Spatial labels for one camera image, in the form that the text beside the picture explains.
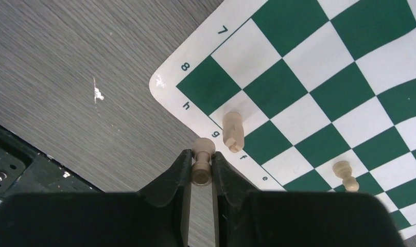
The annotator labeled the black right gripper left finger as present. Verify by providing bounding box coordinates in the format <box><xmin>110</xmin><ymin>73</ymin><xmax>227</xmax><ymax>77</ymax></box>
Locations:
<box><xmin>138</xmin><ymin>149</ymin><xmax>192</xmax><ymax>246</ymax></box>

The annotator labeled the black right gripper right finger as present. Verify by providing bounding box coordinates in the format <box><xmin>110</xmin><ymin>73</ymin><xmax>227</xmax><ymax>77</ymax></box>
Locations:
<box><xmin>212</xmin><ymin>151</ymin><xmax>258</xmax><ymax>246</ymax></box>

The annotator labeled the light wooden rook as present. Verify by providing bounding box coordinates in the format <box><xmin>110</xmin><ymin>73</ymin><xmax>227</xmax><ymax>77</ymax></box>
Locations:
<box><xmin>191</xmin><ymin>138</ymin><xmax>216</xmax><ymax>187</ymax></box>

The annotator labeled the light wooden chess piece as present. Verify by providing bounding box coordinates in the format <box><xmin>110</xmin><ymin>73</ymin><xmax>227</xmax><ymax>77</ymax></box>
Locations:
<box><xmin>222</xmin><ymin>112</ymin><xmax>245</xmax><ymax>153</ymax></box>

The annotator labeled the light wooden pawn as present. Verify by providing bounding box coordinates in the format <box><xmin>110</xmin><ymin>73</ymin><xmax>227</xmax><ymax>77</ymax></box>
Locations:
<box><xmin>333</xmin><ymin>161</ymin><xmax>359</xmax><ymax>192</ymax></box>

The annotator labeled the green white chess board mat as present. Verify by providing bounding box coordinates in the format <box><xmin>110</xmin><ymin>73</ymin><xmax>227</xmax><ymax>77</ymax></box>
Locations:
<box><xmin>149</xmin><ymin>1</ymin><xmax>416</xmax><ymax>239</ymax></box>

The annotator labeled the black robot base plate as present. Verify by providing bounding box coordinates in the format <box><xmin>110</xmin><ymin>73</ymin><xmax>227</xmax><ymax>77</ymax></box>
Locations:
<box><xmin>0</xmin><ymin>125</ymin><xmax>102</xmax><ymax>200</ymax></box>

